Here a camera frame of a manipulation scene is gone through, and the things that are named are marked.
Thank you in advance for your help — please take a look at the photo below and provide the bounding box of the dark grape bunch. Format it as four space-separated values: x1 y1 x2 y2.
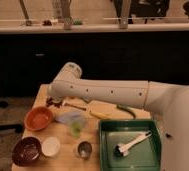
46 98 63 108

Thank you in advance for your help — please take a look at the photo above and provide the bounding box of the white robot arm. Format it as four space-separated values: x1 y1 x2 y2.
47 62 189 171

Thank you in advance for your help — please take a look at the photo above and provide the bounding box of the small metal cup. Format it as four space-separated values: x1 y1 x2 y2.
77 141 92 159

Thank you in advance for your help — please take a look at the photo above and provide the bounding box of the yellow banana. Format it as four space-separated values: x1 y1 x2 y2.
89 110 109 119

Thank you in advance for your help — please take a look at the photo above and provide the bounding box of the green chili pepper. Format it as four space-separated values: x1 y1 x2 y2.
116 104 136 119

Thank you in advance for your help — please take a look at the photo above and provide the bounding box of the orange bowl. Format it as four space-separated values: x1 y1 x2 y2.
24 106 53 131

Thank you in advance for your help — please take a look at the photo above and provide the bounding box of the white dish brush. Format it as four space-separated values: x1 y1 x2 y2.
114 131 152 157

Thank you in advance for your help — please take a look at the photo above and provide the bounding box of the small white bowl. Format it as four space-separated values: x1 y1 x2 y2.
42 137 60 157

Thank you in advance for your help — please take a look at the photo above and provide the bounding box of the green plastic tray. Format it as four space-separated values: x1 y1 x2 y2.
99 119 161 171

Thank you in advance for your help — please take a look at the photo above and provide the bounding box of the dark brown bowl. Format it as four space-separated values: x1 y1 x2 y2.
12 137 41 167

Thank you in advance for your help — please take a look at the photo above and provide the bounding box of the wooden handled fork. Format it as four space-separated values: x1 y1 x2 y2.
62 102 87 111

